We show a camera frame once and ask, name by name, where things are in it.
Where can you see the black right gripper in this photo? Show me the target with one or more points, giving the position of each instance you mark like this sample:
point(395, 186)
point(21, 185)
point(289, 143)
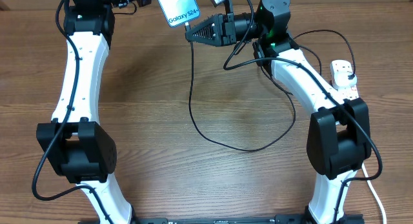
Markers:
point(222, 26)

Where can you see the Galaxy smartphone blue screen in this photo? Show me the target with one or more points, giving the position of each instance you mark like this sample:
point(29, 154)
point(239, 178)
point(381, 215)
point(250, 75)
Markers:
point(178, 12)

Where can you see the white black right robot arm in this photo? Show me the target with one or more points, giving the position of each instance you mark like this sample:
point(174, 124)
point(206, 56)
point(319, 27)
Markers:
point(339, 132)

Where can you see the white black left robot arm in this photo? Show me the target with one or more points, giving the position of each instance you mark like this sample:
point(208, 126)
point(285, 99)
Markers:
point(74, 142)

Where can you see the white charger plug adapter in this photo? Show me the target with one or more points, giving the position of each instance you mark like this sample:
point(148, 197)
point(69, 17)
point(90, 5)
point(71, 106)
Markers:
point(343, 80)

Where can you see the white power strip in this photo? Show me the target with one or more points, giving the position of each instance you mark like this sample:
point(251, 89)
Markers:
point(344, 66)

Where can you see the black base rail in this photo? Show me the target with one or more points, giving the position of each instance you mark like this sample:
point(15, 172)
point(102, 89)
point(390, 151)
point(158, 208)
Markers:
point(226, 220)

